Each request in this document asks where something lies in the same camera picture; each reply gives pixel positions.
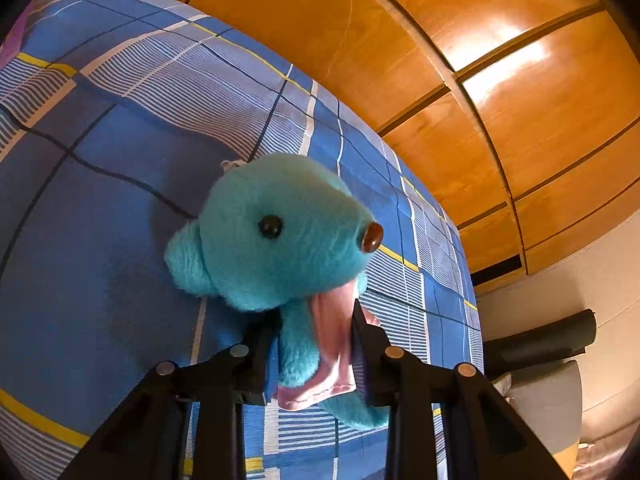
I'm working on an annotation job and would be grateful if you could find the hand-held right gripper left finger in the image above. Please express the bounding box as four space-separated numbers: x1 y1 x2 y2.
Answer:
57 310 283 480

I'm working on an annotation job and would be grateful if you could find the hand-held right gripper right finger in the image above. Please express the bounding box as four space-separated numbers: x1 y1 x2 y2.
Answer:
351 299 571 480

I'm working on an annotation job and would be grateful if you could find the teal plush toy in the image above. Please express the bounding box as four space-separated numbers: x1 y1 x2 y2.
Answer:
164 152 396 431

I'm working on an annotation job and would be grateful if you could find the grey cushioned seat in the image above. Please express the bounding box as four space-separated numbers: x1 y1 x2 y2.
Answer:
492 360 585 461

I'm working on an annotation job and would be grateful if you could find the blue plaid bed sheet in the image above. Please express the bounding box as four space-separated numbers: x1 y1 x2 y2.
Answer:
0 0 483 480

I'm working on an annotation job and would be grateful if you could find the wooden wardrobe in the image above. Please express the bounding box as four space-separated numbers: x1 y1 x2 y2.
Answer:
57 0 640 291

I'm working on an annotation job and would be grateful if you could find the purple carton box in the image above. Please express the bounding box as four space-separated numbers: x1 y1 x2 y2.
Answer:
0 2 38 58

